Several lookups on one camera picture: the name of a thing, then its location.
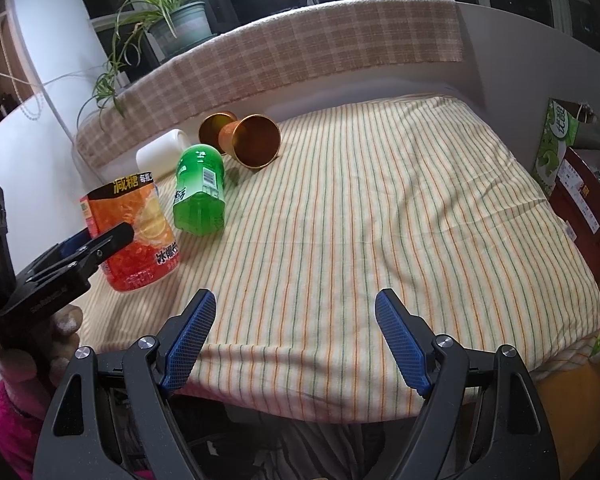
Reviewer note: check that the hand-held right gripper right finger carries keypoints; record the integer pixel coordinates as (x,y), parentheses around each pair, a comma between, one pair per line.
(405,345)

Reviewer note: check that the white plastic cup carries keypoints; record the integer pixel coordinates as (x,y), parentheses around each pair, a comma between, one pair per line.
(157,155)

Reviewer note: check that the person's grey pants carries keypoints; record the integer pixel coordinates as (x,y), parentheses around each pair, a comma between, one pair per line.
(305,447)

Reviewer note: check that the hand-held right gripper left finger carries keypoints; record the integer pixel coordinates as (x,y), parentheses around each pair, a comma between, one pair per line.
(190,340)

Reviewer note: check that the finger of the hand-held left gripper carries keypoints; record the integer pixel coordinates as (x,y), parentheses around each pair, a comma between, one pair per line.
(77,244)
(111,242)

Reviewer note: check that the grey paper bag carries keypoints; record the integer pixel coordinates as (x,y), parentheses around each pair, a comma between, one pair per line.
(592,132)

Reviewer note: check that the green printed carton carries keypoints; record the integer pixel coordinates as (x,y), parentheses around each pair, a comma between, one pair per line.
(555,145)

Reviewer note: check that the red cardboard box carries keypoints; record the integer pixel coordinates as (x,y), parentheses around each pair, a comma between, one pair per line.
(585,200)

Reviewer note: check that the person's left forearm pink sleeve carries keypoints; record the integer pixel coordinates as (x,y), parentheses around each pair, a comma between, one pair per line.
(10,425)

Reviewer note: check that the wooden shelf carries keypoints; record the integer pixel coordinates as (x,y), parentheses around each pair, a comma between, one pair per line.
(7,60)

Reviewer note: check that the green plastic bottle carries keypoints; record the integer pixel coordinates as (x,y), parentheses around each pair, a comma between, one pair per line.
(200,195)

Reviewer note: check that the potted spider plant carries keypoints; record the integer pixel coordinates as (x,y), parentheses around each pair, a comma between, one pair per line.
(180,25)

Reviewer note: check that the plaid blanket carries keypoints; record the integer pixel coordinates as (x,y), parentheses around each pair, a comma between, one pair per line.
(305,60)

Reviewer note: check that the copper metal cup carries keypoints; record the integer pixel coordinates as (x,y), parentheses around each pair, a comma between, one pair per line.
(211,130)
(255,142)

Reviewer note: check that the person's left hand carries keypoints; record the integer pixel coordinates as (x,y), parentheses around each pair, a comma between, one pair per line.
(67,322)

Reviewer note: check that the orange label drink bottle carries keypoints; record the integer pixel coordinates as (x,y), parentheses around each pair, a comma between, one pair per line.
(150,232)

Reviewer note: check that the striped bed sheet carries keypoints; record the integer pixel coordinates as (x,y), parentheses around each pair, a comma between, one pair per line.
(355,235)

